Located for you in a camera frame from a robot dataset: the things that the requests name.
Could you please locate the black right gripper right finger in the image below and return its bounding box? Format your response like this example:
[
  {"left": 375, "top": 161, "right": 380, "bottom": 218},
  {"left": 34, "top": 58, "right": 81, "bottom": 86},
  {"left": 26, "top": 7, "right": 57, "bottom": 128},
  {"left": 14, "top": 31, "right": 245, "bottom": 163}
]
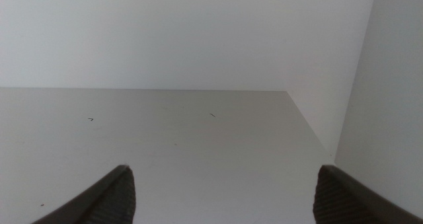
[{"left": 312, "top": 165, "right": 423, "bottom": 224}]

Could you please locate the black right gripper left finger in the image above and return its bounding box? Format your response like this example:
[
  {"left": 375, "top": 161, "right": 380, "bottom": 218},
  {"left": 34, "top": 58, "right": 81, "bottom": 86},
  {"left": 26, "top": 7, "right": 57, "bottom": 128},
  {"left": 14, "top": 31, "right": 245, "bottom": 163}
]
[{"left": 31, "top": 165, "right": 137, "bottom": 224}]

